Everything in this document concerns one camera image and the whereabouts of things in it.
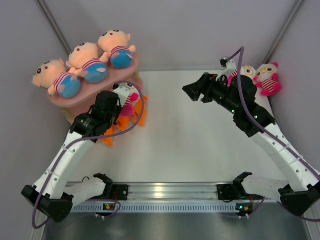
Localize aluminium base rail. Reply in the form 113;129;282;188
91;182;239;202

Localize white slotted cable duct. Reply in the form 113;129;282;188
71;202;252;214

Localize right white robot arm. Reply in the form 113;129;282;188
182;72;320;217

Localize orange plush toy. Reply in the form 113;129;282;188
101;127;114;147
133;96;149;127
116;116;130;131

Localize white pink plush yellow glasses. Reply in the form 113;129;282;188
253;62;282;97

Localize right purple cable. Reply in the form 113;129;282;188
224;46;320;223

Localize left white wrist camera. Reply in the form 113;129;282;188
113;82;136;107

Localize pink two-tier wooden shelf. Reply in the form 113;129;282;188
47;53;144;124

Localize boy plush black hair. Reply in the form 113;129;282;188
31;58;81;99

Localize purple cable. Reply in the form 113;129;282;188
32;80;146;230
224;46;320;223

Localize orange plush toy middle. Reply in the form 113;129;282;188
116;116;130;131

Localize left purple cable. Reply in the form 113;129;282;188
32;80;146;230

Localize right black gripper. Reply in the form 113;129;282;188
183;72;241;115

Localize orange plush toy right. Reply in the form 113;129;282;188
133;96;149;127

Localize orange plush toy left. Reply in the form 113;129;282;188
101;127;114;147

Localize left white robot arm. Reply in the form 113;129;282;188
21;89;129;223

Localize white pink plush face down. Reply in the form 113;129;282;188
119;83;141;117

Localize boy plush red dot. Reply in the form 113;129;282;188
97;29;136;69

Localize white pink plush back left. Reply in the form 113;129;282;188
227;65;257;87

